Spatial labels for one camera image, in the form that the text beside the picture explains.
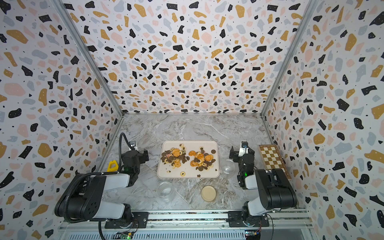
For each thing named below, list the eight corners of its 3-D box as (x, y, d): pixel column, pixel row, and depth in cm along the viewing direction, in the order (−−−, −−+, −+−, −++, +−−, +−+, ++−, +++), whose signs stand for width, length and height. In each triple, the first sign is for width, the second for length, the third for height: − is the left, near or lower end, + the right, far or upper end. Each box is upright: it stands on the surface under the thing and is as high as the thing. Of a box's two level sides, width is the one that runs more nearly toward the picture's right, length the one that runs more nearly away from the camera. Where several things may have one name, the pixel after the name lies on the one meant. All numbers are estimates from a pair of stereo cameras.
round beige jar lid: (201, 202, 82) (201, 201, 80) (201, 186, 87) (201, 185, 85) (216, 202, 82) (216, 201, 80) (215, 187, 87) (215, 185, 85)
